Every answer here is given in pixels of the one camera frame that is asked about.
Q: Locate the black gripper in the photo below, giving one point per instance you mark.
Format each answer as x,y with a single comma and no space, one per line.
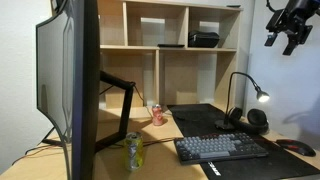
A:
290,20

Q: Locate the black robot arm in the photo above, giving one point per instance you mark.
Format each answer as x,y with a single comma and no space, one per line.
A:
313,6

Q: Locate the black monitor stand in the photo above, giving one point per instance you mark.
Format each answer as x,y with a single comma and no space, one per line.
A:
126,106

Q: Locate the black curved monitor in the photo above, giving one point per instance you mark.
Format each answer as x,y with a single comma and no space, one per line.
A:
83,83

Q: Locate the small black remote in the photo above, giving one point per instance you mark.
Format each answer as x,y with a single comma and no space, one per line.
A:
233,6

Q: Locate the black gooseneck desk lamp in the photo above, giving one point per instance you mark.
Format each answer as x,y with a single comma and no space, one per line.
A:
228,100

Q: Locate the black case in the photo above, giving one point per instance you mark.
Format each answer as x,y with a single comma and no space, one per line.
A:
203,39

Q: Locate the black red computer mouse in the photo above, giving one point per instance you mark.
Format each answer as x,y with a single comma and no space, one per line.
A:
296,146

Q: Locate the flat black tablet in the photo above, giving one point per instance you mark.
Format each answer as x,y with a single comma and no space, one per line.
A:
170,45

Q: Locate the black desk mat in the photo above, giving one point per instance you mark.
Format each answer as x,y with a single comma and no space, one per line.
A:
200,120

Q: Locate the wooden cubby shelf unit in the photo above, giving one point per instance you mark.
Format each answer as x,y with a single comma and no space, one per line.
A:
173,76

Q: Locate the grey black mechanical keyboard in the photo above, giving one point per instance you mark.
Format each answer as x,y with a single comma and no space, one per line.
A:
216,148

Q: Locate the pink soda can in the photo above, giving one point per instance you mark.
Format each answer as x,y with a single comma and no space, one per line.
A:
157,116

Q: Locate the yellow green soda can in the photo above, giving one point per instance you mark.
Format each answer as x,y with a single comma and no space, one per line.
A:
134,151

